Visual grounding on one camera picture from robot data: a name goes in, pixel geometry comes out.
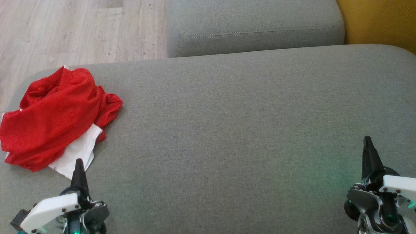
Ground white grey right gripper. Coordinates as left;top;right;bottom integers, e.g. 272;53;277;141
344;136;416;234

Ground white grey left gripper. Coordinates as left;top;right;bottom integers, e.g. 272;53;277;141
20;159;110;234

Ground red and white garment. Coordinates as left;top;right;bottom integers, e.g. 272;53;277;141
0;65;123;180

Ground grey sofa seat cushion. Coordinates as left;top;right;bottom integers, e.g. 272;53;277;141
0;44;416;234

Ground grey sofa ottoman cushion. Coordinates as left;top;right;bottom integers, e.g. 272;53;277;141
166;0;345;58

